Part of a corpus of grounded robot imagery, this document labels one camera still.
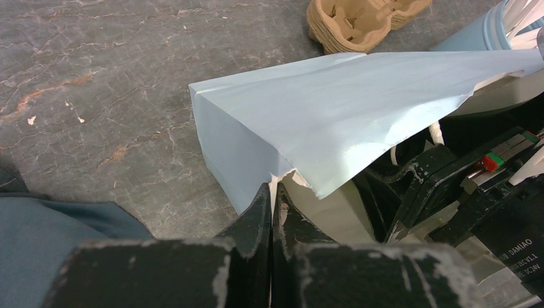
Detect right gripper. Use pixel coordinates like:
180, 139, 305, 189
384, 128, 543, 246

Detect light blue paper bag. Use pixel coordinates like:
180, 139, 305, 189
189, 49, 543, 243

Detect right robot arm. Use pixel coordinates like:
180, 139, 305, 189
355, 127, 543, 296

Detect blue cloth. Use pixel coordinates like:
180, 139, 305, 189
1, 193, 153, 307

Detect brown cardboard cup carrier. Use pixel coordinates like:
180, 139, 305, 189
307, 0, 432, 55

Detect blue straw holder cup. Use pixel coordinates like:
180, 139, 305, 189
431, 1, 513, 51

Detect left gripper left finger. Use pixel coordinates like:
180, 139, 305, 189
42, 184, 271, 307

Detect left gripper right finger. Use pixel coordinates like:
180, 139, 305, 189
271, 184, 483, 307

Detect white wrapped straws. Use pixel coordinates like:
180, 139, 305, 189
502, 0, 543, 49

